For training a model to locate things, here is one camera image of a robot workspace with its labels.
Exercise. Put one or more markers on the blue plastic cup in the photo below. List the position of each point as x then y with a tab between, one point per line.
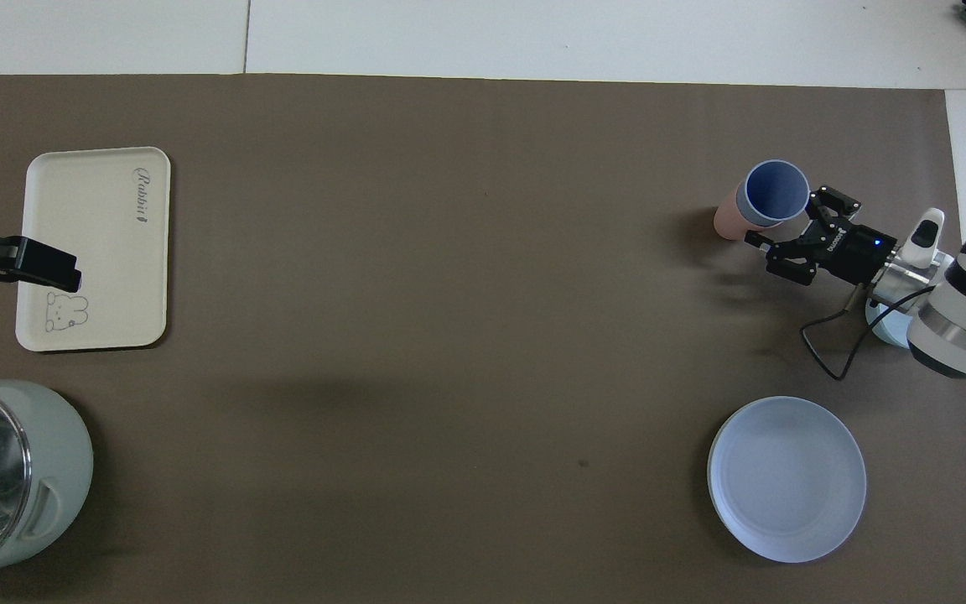
776	193

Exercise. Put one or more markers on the pale green cooking pot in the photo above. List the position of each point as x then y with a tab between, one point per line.
59	470

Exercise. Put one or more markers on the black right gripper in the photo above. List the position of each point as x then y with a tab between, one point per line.
856	252

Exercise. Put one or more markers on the brown table mat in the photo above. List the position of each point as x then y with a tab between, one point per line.
449	335

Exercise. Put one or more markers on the cream rabbit print tray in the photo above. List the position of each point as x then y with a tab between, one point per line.
106	252

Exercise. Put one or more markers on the light blue bowl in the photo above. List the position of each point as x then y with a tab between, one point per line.
884	329

